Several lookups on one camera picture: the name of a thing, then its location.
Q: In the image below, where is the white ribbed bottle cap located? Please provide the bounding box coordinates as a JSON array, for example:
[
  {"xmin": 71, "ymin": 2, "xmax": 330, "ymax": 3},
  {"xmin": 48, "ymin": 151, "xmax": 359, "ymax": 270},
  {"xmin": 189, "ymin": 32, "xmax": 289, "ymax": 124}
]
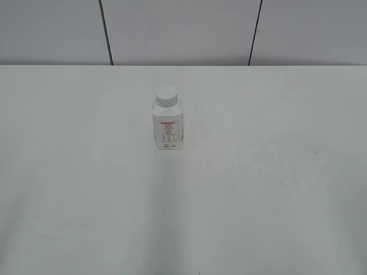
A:
[{"xmin": 155, "ymin": 86, "xmax": 178, "ymax": 107}]

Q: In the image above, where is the white square plastic bottle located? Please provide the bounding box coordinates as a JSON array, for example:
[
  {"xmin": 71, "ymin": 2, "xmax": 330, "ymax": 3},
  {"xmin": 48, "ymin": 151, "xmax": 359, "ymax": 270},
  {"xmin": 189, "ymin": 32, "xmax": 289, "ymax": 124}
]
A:
[{"xmin": 153, "ymin": 95, "xmax": 184, "ymax": 150}]

